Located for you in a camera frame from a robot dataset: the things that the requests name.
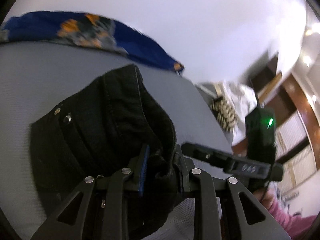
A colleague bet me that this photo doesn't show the person right hand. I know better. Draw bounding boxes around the person right hand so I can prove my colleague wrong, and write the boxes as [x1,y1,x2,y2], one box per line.
[253,188,274,209]

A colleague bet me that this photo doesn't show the blue floral blanket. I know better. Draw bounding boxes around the blue floral blanket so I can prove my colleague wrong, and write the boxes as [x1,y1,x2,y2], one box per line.
[1,11,184,74]

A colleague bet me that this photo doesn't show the black pants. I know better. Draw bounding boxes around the black pants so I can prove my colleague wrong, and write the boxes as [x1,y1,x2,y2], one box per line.
[29,64,183,239]

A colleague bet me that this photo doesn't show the brown wooden furniture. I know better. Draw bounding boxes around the brown wooden furniture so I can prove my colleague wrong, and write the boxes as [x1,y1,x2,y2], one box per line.
[245,53,319,192]

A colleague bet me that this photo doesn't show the white patterned cloth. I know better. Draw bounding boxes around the white patterned cloth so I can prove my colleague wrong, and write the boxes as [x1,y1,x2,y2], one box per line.
[197,80,261,147]

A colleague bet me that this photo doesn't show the black white striped knit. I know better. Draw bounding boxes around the black white striped knit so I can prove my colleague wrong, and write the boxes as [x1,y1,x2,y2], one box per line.
[210,97,237,132]

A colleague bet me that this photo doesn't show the grey mesh mattress cover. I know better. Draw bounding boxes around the grey mesh mattress cover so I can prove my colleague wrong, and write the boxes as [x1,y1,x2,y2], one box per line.
[1,42,232,239]

